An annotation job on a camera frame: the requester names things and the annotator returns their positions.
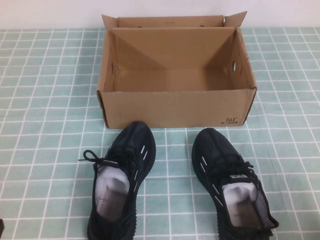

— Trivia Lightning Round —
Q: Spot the black sneaker with bow-tied laces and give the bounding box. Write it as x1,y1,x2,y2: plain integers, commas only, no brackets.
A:
77,121,157,240

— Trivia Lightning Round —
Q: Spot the black sneaker with white tongue label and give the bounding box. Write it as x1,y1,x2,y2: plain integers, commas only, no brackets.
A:
190,127,280,240

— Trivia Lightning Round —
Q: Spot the brown cardboard shoe box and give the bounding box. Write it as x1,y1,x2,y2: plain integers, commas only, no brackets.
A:
96,11,258,130

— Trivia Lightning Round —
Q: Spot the green white checked tablecloth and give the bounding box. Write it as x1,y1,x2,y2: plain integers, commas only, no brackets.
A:
0,26,320,240

